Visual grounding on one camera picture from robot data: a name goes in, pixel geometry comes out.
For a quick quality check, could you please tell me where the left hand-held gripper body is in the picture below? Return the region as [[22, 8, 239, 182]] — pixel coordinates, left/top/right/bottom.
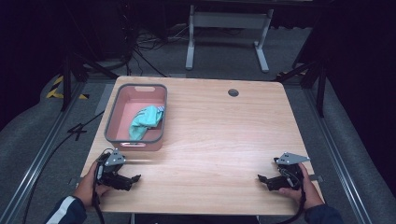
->
[[94, 147, 133, 191]]

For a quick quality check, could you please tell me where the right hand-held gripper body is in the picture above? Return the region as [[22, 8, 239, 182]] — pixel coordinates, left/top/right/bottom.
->
[[270, 151, 311, 191]]

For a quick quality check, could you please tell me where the pink basket with grey rim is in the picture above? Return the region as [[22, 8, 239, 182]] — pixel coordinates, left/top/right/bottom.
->
[[104, 83, 168, 152]]

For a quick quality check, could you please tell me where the teal cloth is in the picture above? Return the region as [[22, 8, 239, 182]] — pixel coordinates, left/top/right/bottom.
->
[[128, 105, 165, 142]]

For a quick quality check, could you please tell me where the person's right hand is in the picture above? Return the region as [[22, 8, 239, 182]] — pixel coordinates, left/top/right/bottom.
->
[[277, 162, 325, 211]]

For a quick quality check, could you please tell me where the person's left hand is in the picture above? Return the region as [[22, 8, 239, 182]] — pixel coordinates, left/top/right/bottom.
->
[[72, 161, 110, 211]]

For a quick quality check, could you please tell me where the black tape cross mark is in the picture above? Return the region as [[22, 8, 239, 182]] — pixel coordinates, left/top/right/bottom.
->
[[67, 122, 89, 142]]

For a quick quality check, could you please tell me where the black tripod stand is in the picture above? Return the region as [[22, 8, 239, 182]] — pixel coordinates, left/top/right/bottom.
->
[[59, 50, 120, 113], [273, 59, 329, 119]]

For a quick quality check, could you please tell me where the yellow black hazard tape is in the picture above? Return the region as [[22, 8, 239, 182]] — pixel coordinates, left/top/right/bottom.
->
[[45, 75, 91, 101]]

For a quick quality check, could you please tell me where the left hand-held gripper cable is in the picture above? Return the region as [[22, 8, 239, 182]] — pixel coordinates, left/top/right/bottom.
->
[[91, 153, 106, 224]]

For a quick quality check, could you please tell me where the hand-held gripper cable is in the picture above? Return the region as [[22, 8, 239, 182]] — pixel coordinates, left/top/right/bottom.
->
[[278, 176, 308, 224], [91, 153, 106, 224]]

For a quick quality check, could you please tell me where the right hand-held gripper cable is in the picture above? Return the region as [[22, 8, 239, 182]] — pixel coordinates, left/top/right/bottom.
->
[[278, 176, 308, 224]]

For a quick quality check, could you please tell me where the metal floor rail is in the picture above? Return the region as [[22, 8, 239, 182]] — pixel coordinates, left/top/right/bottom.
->
[[0, 82, 92, 224], [303, 88, 375, 224]]

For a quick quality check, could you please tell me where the black floor cable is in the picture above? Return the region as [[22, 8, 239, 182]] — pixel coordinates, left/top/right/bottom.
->
[[21, 110, 106, 224]]

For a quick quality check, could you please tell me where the tangle of black cables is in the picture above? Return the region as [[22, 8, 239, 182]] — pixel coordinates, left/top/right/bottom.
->
[[122, 12, 190, 78]]

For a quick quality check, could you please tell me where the white metal table frame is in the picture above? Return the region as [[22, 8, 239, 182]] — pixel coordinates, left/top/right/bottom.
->
[[185, 4, 276, 74]]

